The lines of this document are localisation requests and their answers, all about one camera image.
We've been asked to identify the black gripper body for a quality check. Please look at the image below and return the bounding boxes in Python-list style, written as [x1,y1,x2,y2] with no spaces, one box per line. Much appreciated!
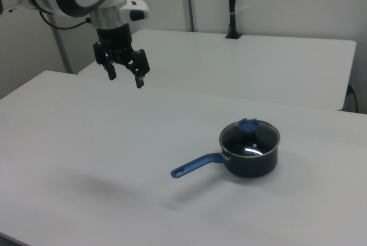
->
[92,24,140,71]

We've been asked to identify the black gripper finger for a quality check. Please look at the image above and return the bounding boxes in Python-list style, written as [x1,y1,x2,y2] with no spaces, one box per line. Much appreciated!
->
[102,53,118,81]
[126,48,151,89]

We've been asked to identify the glass lid with blue knob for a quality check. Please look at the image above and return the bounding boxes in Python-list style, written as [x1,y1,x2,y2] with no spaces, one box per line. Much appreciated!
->
[220,118,280,157]

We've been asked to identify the dark blue saucepan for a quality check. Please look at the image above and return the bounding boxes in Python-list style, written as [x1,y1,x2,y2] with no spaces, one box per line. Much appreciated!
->
[170,122,281,179]

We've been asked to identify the grey metal frame post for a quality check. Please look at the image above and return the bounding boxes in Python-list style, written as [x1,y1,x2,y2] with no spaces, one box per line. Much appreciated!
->
[50,26,73,74]

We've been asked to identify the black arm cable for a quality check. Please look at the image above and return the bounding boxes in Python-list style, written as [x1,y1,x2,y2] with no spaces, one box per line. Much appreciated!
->
[38,9,92,30]

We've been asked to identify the black camera pole with clamp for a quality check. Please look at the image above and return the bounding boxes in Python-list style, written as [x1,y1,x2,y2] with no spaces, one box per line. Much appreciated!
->
[225,0,242,40]

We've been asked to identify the black wall cable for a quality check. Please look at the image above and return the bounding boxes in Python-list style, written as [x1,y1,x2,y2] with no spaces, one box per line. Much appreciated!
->
[346,84,359,112]

